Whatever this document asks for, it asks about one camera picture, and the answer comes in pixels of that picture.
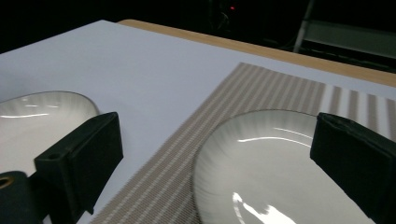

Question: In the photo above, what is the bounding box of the white ribbed plate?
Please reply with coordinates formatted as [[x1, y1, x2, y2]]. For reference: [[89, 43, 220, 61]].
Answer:
[[0, 91, 101, 183], [192, 109, 378, 224]]

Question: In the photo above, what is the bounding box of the dark equipment with red light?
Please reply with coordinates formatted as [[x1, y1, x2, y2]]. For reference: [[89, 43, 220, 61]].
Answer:
[[209, 0, 246, 32]]

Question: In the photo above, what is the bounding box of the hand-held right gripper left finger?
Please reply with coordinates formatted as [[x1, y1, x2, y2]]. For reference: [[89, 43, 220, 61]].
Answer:
[[34, 111, 124, 224]]

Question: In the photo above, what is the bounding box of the white metal stand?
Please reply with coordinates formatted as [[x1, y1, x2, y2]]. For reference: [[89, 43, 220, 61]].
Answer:
[[292, 0, 396, 61]]

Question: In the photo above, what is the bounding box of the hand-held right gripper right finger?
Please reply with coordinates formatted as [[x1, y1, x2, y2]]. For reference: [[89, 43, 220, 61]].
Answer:
[[309, 112, 396, 224]]

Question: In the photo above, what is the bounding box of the white board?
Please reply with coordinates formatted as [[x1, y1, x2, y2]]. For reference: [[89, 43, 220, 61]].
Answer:
[[0, 19, 396, 224]]

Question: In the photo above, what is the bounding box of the striped beige placemat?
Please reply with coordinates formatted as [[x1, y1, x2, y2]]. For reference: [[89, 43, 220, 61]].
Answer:
[[89, 62, 396, 224]]

